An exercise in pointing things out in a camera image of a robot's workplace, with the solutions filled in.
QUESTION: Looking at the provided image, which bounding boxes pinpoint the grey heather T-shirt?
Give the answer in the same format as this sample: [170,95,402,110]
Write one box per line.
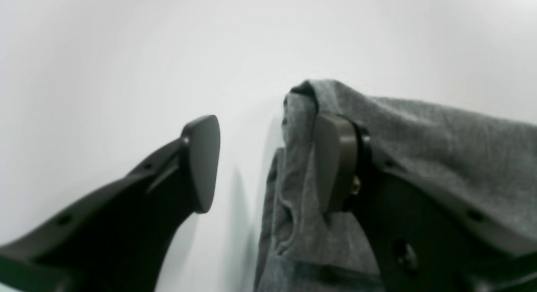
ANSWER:
[253,80,537,292]

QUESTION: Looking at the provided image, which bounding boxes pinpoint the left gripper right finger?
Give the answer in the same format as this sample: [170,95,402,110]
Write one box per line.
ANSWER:
[315,114,537,292]

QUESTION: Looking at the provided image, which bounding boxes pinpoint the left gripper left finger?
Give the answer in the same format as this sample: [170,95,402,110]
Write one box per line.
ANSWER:
[0,115,221,292]

